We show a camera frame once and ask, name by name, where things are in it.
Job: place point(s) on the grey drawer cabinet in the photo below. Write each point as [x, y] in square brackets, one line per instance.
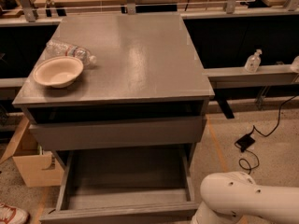
[147, 68]

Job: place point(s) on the grey metal rail shelf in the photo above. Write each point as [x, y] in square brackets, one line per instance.
[238, 77]

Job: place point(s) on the white red sneaker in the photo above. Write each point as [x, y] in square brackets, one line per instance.
[12, 215]

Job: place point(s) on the grey drawer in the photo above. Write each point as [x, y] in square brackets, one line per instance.
[135, 185]
[123, 133]

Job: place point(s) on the white paper bowl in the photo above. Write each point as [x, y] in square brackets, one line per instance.
[58, 72]

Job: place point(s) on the clear plastic water bottle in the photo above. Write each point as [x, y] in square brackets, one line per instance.
[57, 48]

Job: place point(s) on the black power adapter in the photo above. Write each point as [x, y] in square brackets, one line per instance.
[245, 142]

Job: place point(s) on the clear hand sanitizer bottle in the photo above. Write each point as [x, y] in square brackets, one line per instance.
[253, 61]

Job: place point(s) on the cardboard box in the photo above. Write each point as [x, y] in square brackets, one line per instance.
[37, 168]

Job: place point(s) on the grey top drawer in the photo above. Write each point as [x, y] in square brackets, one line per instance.
[123, 133]

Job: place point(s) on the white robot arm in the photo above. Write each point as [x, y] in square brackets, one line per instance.
[227, 197]

